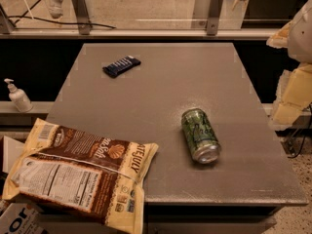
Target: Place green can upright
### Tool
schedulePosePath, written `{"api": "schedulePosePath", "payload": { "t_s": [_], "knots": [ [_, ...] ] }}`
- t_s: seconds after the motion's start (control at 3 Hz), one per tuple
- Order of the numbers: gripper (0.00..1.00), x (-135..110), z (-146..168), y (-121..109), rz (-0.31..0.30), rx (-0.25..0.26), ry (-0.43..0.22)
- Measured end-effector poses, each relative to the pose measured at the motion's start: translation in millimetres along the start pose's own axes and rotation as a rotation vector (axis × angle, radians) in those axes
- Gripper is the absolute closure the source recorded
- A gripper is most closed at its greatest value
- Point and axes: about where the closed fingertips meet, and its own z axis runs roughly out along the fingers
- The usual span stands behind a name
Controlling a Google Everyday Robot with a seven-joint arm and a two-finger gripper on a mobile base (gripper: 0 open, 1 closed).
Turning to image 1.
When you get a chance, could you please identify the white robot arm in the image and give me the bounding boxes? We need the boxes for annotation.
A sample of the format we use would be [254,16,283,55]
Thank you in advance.
[266,0,312,131]

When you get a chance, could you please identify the right metal bracket post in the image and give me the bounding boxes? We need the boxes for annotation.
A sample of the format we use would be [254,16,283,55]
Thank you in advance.
[207,0,223,35]

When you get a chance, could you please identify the left metal bracket post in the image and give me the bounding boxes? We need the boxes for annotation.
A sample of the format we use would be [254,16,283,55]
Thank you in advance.
[71,0,92,35]

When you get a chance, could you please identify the dark blue snack bar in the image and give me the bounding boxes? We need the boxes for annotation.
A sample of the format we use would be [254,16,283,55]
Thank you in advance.
[102,56,141,78]

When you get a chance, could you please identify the white cardboard box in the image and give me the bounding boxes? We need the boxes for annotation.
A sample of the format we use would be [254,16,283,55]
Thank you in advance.
[0,203,48,234]

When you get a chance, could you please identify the brown yellow chip bag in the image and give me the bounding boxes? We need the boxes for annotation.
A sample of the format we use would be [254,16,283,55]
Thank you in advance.
[3,119,158,234]

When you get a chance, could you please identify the black cable at right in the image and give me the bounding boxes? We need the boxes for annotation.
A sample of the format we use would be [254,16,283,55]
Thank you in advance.
[288,102,312,160]

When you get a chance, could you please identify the white pump bottle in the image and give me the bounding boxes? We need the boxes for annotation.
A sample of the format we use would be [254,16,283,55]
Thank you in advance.
[4,78,32,113]

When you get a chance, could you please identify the black cable behind glass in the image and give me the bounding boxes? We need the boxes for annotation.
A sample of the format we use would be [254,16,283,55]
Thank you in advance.
[7,0,117,30]

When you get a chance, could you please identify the green soda can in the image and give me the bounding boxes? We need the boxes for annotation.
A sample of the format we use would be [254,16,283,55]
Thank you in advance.
[181,108,221,164]

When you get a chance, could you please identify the metal bracket post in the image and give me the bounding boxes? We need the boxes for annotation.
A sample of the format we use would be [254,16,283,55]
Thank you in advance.
[71,0,92,35]
[207,0,223,35]

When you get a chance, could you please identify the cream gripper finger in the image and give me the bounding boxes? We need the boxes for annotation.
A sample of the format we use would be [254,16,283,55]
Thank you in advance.
[271,63,312,126]
[266,21,292,49]

